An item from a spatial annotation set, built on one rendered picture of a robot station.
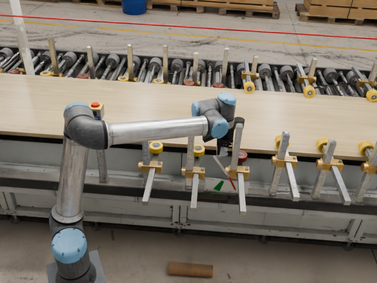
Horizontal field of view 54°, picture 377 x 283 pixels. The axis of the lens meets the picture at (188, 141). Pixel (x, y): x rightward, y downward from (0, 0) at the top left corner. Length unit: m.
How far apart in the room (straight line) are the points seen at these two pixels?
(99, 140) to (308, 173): 1.47
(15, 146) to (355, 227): 2.37
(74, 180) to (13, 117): 1.05
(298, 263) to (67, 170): 1.83
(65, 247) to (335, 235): 1.91
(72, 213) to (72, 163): 0.29
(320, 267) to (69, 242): 1.82
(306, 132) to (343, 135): 0.23
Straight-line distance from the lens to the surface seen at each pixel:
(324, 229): 2.94
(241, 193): 2.01
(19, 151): 2.66
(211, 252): 2.82
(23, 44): 3.13
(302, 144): 2.39
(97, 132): 1.45
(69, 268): 1.82
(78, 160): 1.66
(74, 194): 1.77
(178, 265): 2.64
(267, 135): 2.41
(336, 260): 3.02
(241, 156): 2.18
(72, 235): 1.81
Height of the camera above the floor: 2.21
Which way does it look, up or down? 35 degrees down
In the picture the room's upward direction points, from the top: 3 degrees clockwise
